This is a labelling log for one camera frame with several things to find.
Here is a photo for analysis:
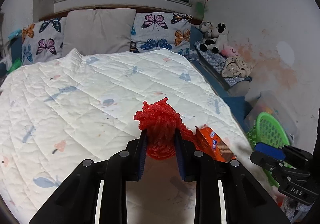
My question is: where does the green plastic mesh basket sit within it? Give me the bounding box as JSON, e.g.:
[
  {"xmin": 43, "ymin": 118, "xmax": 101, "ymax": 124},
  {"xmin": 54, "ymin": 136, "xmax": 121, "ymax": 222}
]
[{"xmin": 246, "ymin": 112, "xmax": 292, "ymax": 188}]

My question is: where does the orange Ovaltine snack packet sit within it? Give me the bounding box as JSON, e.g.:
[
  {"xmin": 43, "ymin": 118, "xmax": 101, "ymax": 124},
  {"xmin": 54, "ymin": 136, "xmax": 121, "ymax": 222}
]
[{"xmin": 195, "ymin": 125, "xmax": 236, "ymax": 163}]

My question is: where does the red mesh net bag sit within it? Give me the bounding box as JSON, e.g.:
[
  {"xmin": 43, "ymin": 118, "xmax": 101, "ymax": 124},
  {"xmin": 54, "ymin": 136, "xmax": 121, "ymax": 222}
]
[{"xmin": 133, "ymin": 97, "xmax": 210, "ymax": 160}]

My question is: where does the right hand grey glove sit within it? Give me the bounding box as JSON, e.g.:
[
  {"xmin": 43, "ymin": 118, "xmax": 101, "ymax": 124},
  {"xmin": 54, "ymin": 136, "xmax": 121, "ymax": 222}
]
[{"xmin": 281, "ymin": 197, "xmax": 313, "ymax": 223}]

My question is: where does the clear plastic storage box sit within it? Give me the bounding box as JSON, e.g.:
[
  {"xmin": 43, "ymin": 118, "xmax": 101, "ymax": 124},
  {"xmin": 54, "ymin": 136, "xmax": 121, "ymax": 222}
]
[{"xmin": 244, "ymin": 91, "xmax": 299, "ymax": 143}]

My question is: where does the blue bed sheet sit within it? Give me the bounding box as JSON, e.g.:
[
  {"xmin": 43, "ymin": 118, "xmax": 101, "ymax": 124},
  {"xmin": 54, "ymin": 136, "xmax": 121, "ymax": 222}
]
[{"xmin": 189, "ymin": 25, "xmax": 252, "ymax": 129}]

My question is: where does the white quilted bed cover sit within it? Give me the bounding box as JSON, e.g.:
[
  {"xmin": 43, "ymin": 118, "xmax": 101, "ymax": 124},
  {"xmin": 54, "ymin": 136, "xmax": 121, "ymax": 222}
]
[{"xmin": 1, "ymin": 49, "xmax": 272, "ymax": 223}]

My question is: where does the cream spotted cloth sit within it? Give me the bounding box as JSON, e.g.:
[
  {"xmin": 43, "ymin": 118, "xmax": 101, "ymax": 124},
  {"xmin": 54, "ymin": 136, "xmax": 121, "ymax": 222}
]
[{"xmin": 221, "ymin": 56, "xmax": 252, "ymax": 78}]

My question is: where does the blue patterned folded blanket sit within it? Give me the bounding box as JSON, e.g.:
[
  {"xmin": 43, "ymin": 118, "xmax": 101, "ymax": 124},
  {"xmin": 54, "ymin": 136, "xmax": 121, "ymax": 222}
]
[{"xmin": 194, "ymin": 41, "xmax": 252, "ymax": 90}]

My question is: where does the pink plush toy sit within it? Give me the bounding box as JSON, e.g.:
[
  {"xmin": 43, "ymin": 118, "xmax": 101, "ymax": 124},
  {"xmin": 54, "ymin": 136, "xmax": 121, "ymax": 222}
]
[{"xmin": 221, "ymin": 46, "xmax": 239, "ymax": 58}]

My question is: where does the black white cow plush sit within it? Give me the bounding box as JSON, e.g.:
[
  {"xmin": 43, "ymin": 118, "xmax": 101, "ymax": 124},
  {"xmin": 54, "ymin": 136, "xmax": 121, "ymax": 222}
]
[{"xmin": 196, "ymin": 21, "xmax": 228, "ymax": 53}]

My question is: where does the right butterfly print pillow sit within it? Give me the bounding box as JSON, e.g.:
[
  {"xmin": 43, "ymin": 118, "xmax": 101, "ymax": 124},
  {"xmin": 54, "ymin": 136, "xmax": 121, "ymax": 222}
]
[{"xmin": 130, "ymin": 12, "xmax": 193, "ymax": 57}]

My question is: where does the butterfly print pillow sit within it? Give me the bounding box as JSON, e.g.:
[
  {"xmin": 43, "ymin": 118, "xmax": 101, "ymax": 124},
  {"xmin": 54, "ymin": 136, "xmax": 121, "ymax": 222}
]
[
  {"xmin": 22, "ymin": 17, "xmax": 66, "ymax": 65},
  {"xmin": 130, "ymin": 12, "xmax": 193, "ymax": 57}
]

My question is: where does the plain grey pillow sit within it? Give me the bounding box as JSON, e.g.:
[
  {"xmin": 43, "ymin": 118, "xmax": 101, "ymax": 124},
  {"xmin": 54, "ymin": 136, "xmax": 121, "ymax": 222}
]
[{"xmin": 62, "ymin": 8, "xmax": 136, "ymax": 57}]

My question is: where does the left butterfly print pillow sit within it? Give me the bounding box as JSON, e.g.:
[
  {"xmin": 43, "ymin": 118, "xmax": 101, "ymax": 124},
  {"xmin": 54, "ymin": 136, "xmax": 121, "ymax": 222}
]
[{"xmin": 22, "ymin": 17, "xmax": 66, "ymax": 65}]

